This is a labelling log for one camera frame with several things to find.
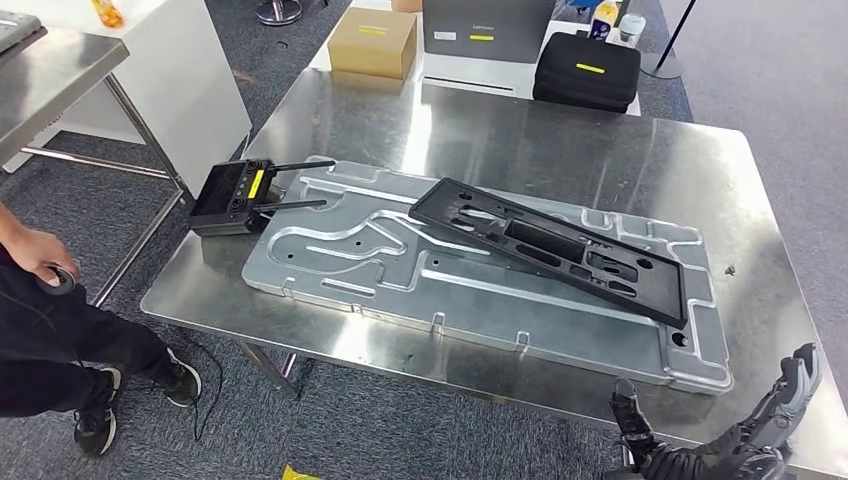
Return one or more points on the yellow label bottle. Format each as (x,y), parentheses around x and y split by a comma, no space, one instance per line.
(603,20)

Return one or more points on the white table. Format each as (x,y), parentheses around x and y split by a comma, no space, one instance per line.
(470,79)

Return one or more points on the person's hand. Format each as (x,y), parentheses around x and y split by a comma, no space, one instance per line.
(33,252)

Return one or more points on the person's foot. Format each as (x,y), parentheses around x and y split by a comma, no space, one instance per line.
(96,417)
(180,381)

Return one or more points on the orange drink bottle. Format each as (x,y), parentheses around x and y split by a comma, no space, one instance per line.
(107,13)

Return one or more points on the yellow floor tape square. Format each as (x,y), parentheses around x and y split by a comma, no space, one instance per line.
(298,474)

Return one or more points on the stainless steel workbench table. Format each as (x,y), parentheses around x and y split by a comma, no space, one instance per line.
(530,146)

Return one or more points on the stainless steel side table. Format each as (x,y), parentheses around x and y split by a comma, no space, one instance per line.
(46,79)

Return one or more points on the black controller with antennas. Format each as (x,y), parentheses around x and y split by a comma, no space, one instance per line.
(222,195)

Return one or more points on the white cabinet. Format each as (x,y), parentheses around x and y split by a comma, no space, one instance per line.
(185,79)

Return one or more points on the stamped silver metal plate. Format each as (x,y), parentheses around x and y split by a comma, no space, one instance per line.
(464,298)

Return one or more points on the small grey round roll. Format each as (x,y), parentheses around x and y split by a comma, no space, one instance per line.
(66,281)

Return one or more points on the grey flat device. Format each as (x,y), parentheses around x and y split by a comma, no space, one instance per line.
(16,28)

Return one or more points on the black floor stand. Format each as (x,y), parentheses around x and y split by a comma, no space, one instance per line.
(662,63)

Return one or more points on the small metal screw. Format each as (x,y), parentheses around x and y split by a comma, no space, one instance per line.
(730,270)

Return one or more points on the clear lidded jar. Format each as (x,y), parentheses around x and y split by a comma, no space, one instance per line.
(632,30)

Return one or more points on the grey laptop box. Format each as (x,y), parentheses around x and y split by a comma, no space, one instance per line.
(487,26)

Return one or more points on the black zip case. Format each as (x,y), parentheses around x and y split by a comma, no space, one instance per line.
(586,76)

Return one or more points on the black plastic panel part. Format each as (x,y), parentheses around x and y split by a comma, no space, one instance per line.
(656,281)

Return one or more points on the brown cardboard box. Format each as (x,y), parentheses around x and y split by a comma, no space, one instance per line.
(371,40)

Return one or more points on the chrome stool base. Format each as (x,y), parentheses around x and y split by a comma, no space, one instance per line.
(278,12)

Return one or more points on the person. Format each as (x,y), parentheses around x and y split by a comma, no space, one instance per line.
(46,351)

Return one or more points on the person's forearm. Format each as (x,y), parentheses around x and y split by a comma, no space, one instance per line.
(6,224)

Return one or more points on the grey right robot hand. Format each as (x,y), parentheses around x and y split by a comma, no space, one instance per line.
(715,460)

